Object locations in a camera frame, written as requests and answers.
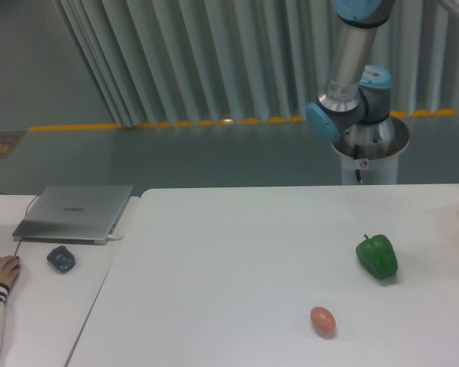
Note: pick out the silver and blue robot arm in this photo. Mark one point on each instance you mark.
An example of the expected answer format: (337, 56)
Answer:
(350, 65)

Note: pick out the person's hand on mouse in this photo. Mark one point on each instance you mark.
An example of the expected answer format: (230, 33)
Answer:
(9, 270)

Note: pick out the silver closed laptop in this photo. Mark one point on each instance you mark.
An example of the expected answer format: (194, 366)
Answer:
(77, 214)

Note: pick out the brown egg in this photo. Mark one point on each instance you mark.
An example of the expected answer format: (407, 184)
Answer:
(323, 321)

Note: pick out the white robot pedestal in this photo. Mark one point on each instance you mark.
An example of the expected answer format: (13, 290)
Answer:
(369, 154)

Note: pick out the green bell pepper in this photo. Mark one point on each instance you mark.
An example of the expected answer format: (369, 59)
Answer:
(377, 256)

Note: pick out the white laptop plug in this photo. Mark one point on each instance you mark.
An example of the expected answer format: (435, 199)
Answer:
(112, 238)

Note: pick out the white pleated curtain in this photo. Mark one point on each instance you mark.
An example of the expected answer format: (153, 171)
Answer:
(180, 62)

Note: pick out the black charger adapter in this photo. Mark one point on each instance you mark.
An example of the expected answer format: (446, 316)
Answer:
(61, 259)

